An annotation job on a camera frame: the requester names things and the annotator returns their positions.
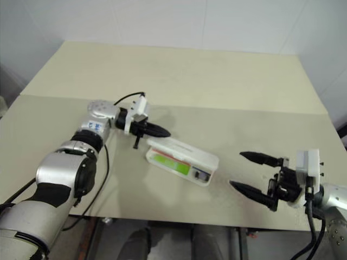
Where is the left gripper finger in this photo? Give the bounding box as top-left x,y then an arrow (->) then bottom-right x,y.
147,129 -> 172,138
146,123 -> 171,134

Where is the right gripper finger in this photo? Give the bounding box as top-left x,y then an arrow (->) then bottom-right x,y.
229,180 -> 279,212
239,151 -> 281,167

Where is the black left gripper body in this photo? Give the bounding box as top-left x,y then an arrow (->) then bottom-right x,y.
130,120 -> 150,150

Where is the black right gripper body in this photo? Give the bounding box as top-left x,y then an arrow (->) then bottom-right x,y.
267,156 -> 306,212

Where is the white hinged pencil case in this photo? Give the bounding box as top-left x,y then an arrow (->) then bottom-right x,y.
145,139 -> 220,188

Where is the dark grey object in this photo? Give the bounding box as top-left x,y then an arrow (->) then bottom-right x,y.
336,119 -> 347,152

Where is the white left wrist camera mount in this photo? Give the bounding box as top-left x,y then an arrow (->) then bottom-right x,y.
123,96 -> 151,135

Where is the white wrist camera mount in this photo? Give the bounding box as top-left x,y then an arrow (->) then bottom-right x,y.
287,148 -> 325,209
123,96 -> 151,135

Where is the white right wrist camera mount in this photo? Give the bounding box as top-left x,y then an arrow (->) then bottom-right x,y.
287,148 -> 325,209

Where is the thick black right wrist cable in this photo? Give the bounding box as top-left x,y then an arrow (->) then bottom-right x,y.
291,184 -> 318,260

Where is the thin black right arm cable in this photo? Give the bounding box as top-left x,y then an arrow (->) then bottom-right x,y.
294,213 -> 326,258

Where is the black left upper arm cable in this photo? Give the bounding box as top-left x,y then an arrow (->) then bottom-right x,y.
0,184 -> 37,210

